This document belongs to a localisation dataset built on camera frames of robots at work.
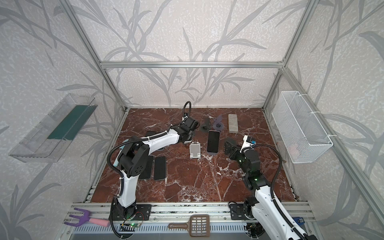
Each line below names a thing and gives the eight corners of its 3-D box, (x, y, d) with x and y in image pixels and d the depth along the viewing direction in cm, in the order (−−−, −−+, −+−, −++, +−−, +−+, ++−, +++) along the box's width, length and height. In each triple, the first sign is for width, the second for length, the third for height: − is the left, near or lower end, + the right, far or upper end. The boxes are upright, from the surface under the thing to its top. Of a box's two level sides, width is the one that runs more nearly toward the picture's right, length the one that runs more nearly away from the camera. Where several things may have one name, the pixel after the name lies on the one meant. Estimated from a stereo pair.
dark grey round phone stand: (213, 128, 110) (213, 123, 105) (219, 118, 117) (220, 112, 112) (221, 132, 108) (222, 126, 103) (227, 120, 115) (228, 115, 110)
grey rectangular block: (229, 133, 107) (229, 130, 105) (228, 116, 117) (228, 113, 115) (237, 133, 107) (238, 131, 104) (236, 116, 117) (236, 114, 115)
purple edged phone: (207, 155, 96) (207, 145, 87) (206, 140, 103) (207, 130, 94) (219, 155, 96) (220, 145, 87) (217, 140, 103) (219, 130, 94)
